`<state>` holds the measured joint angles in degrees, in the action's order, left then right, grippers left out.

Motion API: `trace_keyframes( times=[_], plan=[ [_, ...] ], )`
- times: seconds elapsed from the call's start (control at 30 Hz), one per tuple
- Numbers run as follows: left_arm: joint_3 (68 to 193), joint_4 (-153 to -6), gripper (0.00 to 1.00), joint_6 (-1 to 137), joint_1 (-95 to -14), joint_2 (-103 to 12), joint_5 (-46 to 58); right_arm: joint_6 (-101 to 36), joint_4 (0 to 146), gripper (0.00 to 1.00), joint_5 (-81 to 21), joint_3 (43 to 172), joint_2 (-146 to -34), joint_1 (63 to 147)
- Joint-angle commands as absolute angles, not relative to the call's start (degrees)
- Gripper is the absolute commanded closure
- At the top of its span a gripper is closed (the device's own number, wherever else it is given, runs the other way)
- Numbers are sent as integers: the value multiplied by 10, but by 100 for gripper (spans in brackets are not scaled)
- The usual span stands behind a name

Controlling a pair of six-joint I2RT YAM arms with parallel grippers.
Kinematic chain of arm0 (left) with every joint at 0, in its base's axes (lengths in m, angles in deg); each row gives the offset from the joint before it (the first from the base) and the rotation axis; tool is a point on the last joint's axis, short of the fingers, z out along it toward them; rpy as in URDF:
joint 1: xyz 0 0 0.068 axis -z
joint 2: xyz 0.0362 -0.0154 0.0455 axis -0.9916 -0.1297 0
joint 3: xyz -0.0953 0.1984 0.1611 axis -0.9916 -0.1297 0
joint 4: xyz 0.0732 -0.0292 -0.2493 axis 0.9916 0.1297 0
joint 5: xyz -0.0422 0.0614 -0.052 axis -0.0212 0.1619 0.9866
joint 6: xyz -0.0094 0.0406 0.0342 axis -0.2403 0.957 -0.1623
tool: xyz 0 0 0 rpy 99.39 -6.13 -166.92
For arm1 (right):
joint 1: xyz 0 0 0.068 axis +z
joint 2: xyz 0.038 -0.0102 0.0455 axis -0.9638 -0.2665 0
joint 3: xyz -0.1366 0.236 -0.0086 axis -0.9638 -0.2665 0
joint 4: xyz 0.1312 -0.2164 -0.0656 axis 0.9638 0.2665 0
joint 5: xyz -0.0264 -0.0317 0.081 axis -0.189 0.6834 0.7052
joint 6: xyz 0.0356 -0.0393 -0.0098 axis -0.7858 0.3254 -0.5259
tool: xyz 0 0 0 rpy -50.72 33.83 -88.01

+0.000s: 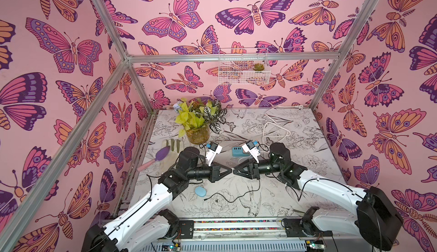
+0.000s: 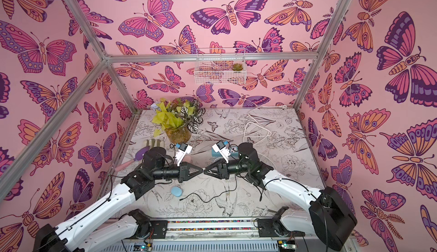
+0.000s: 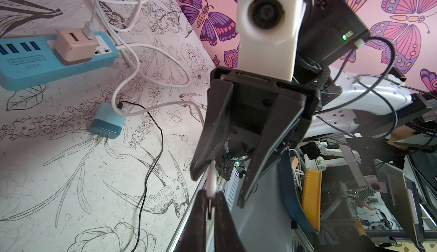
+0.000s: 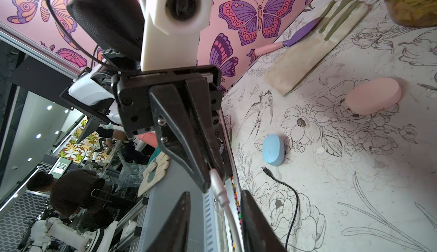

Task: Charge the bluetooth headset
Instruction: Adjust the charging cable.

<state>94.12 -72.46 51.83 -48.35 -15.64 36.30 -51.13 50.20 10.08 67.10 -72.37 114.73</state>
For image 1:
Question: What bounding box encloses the white wire wall basket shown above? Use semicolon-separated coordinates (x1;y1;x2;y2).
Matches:
217;53;271;87

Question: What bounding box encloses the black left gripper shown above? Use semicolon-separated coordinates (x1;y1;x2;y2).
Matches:
185;162;231;184

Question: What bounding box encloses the pink purple hairbrush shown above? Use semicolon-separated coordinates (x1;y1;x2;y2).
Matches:
137;146;170;172

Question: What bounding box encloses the blue power strip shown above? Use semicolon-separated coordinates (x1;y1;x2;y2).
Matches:
232;146;250;158

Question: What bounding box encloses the beige striped cloth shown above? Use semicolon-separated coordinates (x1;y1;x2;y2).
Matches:
159;138;185;175

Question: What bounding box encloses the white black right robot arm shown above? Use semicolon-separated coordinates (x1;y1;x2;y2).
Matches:
233;142;404;252

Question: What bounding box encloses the aluminium cage frame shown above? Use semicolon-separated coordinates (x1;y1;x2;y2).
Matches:
1;0;388;252

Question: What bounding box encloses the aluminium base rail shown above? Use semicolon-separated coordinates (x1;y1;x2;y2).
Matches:
91;217;386;252

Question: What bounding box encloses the white power strip cord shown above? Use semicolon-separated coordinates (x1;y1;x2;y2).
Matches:
261;106;305;150

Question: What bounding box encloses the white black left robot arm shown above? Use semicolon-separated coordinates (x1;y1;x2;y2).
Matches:
82;147;232;252

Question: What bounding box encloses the small green succulent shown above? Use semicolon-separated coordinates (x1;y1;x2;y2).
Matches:
253;63;265;72

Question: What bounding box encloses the black usb cable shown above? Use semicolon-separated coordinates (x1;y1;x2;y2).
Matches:
203;178;261;203

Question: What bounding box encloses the blue earbud case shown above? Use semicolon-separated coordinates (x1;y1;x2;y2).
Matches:
195;186;207;197

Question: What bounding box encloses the potted plant in glass jar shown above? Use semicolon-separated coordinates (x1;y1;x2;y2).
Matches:
173;97;227;145

